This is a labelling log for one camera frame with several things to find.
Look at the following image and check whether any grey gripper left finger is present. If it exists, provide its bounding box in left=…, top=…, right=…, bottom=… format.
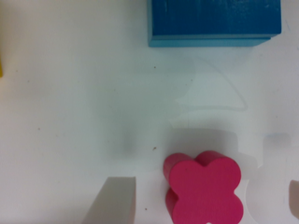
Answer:
left=82, top=177, right=136, bottom=224

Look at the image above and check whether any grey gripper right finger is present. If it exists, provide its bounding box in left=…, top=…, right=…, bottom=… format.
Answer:
left=289, top=180, right=299, bottom=218

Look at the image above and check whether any pink flower block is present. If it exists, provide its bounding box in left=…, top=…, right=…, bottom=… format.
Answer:
left=164, top=151, right=244, bottom=224

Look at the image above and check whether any yellow square block with hole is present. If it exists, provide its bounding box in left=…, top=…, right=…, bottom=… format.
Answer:
left=0, top=58, right=3, bottom=77

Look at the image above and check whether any blue square block with hole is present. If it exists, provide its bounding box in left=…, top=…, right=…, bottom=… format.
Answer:
left=148, top=0, right=281, bottom=48

